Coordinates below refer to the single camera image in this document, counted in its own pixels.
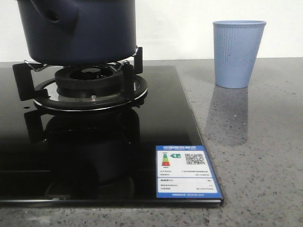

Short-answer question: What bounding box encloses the black glass gas stove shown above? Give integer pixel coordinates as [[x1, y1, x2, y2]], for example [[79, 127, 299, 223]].
[[0, 66, 223, 207]]

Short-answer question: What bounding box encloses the blue energy label sticker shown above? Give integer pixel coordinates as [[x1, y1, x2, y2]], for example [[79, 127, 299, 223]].
[[156, 145, 223, 200]]

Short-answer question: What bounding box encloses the black round gas burner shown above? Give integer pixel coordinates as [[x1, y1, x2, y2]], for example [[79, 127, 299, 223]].
[[55, 67, 123, 98]]

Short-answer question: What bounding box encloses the light blue ribbed cup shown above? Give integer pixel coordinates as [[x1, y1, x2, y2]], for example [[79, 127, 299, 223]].
[[213, 20, 267, 89]]

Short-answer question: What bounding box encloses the black pot support grate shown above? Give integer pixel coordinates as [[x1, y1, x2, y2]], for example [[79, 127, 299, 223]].
[[12, 47, 147, 112]]

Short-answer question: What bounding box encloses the dark blue cooking pot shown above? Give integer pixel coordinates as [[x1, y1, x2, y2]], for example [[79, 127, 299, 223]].
[[18, 0, 136, 66]]

